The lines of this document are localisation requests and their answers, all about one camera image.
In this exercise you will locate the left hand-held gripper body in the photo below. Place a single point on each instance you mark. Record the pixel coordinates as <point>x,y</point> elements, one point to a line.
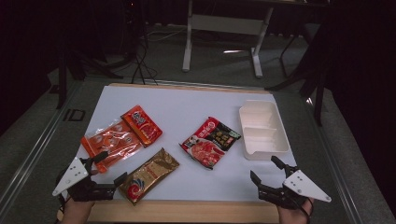
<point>74,174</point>

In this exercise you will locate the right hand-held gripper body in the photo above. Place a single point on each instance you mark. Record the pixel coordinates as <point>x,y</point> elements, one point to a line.
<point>306,186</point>

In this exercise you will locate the clear orange snack packet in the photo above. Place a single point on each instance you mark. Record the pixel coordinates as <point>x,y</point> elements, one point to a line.
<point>115,141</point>

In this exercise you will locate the gold foil packet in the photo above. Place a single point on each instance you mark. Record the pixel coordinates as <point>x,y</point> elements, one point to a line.
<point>149,174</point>

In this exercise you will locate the white divided container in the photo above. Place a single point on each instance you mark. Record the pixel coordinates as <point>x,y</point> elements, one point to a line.
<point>264,130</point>

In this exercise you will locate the small orange sachet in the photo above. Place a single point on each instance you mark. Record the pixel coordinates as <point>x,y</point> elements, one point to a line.
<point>141,124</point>

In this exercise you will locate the red and black packet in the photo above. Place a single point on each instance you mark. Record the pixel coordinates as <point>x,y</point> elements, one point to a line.
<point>208,143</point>

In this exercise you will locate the person's right hand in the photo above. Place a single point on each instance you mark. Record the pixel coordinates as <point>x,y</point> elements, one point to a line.
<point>292,217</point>

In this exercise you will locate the person's left hand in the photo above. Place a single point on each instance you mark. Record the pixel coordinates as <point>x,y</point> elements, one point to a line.
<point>76,213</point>

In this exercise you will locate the black metal stand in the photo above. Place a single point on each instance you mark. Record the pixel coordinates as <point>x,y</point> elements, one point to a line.
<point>317,93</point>
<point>63,77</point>

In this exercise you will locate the dark curtain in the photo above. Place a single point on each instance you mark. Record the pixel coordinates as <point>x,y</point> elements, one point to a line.
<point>21,62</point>
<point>367,93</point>

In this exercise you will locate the metal floor rail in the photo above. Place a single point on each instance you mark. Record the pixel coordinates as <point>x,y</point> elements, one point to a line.
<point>34,149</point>
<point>336,161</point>

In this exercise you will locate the black floor bracket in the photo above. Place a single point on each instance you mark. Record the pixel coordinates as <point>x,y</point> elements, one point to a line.
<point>74,115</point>

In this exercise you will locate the white desk frame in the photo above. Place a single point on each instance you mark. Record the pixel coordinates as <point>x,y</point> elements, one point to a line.
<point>224,25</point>

